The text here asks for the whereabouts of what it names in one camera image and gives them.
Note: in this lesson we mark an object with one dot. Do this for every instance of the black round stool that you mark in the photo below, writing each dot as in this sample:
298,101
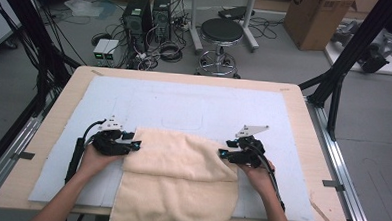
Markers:
222,30

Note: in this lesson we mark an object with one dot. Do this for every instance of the large black computer tower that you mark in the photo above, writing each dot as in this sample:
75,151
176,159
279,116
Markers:
136,18

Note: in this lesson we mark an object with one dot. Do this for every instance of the white foam grid mat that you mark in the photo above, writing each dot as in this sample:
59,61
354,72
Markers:
217,108

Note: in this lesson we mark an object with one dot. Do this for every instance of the white power supply unit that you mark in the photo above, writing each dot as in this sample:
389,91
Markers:
111,50
99,49

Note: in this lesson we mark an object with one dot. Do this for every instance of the grey metal clip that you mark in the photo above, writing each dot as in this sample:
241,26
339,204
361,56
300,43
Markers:
23,155
332,185

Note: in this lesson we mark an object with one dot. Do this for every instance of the aluminium rail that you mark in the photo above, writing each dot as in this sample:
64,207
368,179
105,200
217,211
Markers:
352,204
19,139

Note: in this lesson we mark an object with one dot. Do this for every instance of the slim black computer tower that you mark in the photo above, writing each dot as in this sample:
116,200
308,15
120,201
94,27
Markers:
161,19

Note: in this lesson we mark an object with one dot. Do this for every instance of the clear plastic bag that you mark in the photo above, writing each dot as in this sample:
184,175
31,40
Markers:
83,8

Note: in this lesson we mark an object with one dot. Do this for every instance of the thin wooden stick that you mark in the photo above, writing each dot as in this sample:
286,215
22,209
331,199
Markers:
320,212

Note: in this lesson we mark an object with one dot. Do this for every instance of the black metal frame post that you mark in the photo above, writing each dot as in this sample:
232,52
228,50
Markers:
350,53

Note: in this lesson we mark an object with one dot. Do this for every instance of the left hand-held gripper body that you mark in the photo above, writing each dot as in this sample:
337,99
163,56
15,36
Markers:
110,145

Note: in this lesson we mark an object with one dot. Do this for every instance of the white stand leg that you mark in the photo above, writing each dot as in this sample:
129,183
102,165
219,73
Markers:
194,30
249,26

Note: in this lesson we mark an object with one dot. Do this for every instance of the black flat case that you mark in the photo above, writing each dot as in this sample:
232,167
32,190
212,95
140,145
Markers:
235,12

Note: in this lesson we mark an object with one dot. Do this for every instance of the brown cardboard box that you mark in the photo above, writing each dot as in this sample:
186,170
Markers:
314,25

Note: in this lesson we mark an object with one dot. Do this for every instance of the person's right hand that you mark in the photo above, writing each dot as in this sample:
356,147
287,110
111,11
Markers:
257,176

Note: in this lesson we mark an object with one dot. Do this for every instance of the cream towel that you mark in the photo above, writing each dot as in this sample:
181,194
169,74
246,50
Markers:
177,183

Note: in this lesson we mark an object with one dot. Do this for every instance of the black machine part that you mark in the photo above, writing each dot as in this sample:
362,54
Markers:
374,60

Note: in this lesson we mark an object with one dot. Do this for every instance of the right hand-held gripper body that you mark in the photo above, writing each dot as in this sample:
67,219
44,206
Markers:
248,154

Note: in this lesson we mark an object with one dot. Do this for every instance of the person's left hand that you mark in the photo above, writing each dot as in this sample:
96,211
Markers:
96,161

